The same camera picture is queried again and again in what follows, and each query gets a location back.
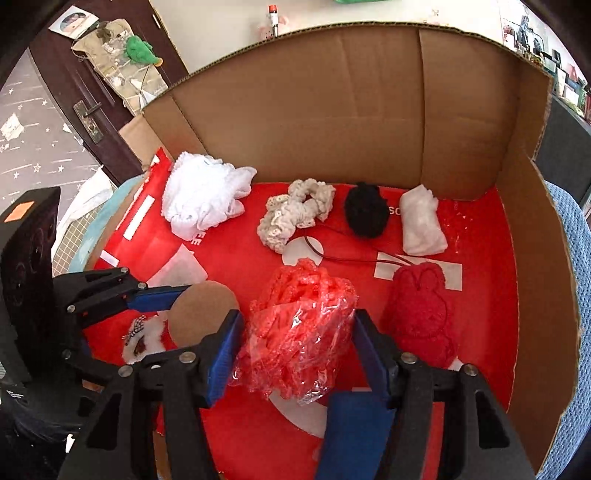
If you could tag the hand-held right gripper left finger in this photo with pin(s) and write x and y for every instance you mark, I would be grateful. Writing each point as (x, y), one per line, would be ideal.
(226, 355)

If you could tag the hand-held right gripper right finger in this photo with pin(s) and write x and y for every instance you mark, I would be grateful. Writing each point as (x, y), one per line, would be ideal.
(371, 355)

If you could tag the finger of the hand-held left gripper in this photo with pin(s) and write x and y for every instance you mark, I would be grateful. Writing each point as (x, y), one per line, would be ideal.
(87, 365)
(157, 297)

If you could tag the white fluffy bow accessory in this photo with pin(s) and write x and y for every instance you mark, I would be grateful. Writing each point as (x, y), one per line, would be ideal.
(147, 341)

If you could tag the round brown pad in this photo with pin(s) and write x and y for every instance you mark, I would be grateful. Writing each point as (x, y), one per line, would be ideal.
(201, 311)

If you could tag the red knitted rabbit pouch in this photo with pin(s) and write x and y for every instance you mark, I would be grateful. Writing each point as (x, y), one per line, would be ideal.
(422, 314)

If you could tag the red scrunchies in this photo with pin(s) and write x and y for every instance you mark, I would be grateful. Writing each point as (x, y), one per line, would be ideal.
(295, 332)

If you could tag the blue cloth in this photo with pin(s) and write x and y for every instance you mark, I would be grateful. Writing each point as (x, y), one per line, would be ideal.
(355, 434)

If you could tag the white mesh bath puff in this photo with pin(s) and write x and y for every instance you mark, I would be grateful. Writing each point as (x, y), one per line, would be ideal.
(198, 198)

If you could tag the white cloth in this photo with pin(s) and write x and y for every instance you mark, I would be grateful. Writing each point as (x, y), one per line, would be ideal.
(422, 224)

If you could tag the black knitted ball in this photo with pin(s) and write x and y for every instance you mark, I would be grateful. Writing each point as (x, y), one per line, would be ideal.
(367, 210)

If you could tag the beige knitted scrunchie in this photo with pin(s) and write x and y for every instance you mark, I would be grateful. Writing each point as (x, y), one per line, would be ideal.
(291, 217)

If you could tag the cardboard box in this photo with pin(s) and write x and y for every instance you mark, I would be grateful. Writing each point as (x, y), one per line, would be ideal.
(300, 106)

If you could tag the white sheet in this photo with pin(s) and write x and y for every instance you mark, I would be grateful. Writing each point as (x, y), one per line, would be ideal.
(90, 194)

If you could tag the light blue sheet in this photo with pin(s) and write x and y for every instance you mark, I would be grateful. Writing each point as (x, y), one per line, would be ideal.
(115, 203)

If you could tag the red paper bag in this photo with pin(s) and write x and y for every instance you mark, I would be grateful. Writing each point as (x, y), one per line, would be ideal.
(480, 258)

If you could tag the dark brown door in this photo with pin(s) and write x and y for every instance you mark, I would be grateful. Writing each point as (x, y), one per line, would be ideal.
(69, 69)

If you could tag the blue knitted blanket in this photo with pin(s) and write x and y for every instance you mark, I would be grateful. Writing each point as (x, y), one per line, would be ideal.
(572, 277)

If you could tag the beige hanging organiser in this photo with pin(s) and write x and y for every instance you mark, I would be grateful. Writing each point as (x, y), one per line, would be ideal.
(106, 50)

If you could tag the green plush toy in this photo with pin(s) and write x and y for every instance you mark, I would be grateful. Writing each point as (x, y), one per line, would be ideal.
(138, 50)

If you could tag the photo on door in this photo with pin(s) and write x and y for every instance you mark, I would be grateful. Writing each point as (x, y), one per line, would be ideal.
(74, 21)

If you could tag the orange and white stick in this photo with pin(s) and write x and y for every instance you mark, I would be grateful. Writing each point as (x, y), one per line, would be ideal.
(274, 21)

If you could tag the table with cosmetics clutter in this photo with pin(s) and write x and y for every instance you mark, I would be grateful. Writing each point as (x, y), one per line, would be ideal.
(568, 78)

